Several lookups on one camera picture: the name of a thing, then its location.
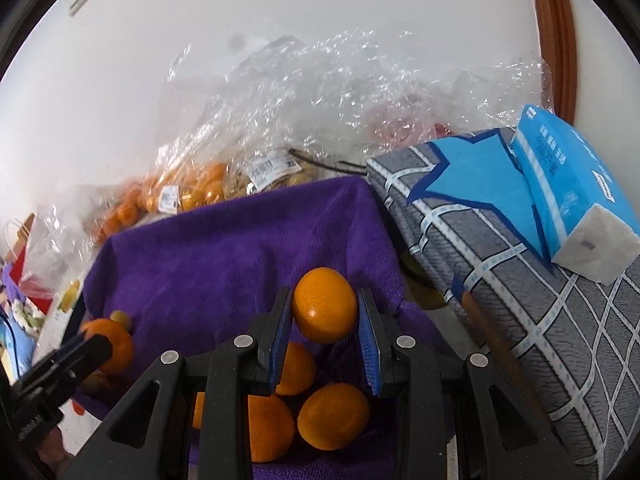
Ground clear bag of oranges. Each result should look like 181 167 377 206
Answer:
95 157 231 241

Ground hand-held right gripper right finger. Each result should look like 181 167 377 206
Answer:
356 287 586 480

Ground purple towel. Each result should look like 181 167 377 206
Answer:
82 176 451 480

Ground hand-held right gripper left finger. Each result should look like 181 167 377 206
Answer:
62 287 296 480

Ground grey checked cushion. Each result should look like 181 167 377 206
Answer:
365 127 640 480

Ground clear bag of yellowish fruit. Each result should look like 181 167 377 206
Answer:
222 147 321 201

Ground large crinkled clear plastic bag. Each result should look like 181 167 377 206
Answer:
165 30 551 171

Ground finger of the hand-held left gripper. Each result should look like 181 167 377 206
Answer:
14 334 115 403

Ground brown wooden door frame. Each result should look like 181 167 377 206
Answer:
522 0 576 121

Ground blue tissue pack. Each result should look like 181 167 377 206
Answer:
510 105 640 283

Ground crumpled clear plastic bag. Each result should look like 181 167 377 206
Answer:
30 185 116 291

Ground fruit-printed white tablecloth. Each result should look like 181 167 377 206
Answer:
37 255 481 480

